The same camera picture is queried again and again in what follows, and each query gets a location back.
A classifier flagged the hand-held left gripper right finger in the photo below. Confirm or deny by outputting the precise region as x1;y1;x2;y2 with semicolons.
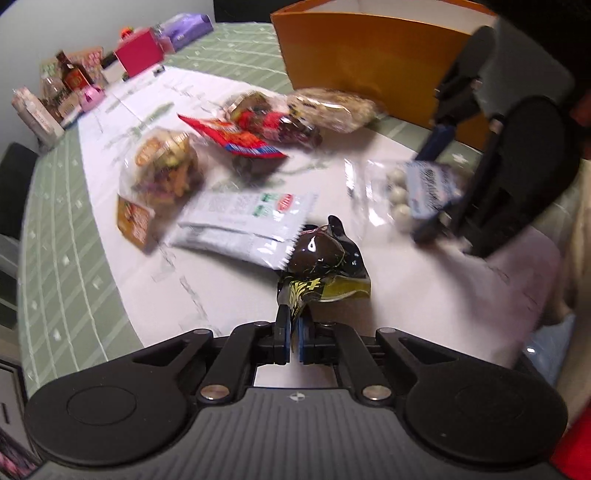
298;316;462;401

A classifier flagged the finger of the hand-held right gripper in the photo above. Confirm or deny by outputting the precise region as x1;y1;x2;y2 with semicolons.
414;55;485;162
412;115;506;245

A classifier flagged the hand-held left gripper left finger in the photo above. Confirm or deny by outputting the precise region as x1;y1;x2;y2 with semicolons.
134;305;293;402

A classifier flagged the clear bag of white balls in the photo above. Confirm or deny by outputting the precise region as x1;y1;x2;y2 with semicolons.
351;158;468;232

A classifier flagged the dark brown snack packet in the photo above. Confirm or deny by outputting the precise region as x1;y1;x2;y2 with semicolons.
277;215;372;320

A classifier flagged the white snack packet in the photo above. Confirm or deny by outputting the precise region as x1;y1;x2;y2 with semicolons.
167;226;298;271
178;188;320;243

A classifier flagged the orange cardboard box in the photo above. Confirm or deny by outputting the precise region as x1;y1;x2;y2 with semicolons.
271;0;502;153

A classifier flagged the clear rice cracker packet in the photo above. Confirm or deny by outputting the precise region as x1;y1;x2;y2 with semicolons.
287;89;387;136

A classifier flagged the clear packet of dark snacks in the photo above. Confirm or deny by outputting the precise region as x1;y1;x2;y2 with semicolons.
223;91;325;149

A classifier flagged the orange snack packet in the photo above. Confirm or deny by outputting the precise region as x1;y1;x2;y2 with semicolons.
115;195;158;252

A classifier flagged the red snack packet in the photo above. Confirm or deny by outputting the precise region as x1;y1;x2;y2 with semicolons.
178;113;290;161

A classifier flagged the clear packet of yellow crackers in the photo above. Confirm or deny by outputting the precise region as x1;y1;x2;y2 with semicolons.
117;128;207;217

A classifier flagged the white paper table runner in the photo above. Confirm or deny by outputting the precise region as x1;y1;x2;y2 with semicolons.
76;65;563;370

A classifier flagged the green checked tablecloth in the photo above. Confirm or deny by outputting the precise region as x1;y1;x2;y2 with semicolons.
17;21;591;391

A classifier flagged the purple tissue pack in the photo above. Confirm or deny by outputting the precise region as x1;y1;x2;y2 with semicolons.
158;13;214;52

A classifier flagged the pink round container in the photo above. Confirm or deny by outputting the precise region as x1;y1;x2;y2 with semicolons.
78;85;106;112

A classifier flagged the black chair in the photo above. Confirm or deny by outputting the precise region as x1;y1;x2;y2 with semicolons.
0;142;38;237

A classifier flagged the pink box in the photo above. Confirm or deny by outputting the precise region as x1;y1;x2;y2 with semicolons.
113;28;165;78

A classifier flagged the small white box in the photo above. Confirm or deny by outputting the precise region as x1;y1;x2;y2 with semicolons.
100;61;126;85

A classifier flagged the clear plastic bottle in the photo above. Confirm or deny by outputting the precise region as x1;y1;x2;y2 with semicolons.
41;75;70;121

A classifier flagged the brown glass bottle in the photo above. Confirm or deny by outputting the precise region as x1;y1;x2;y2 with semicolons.
55;51;92;94

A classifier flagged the pink printed card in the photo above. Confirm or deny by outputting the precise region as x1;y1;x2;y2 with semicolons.
83;46;106;72

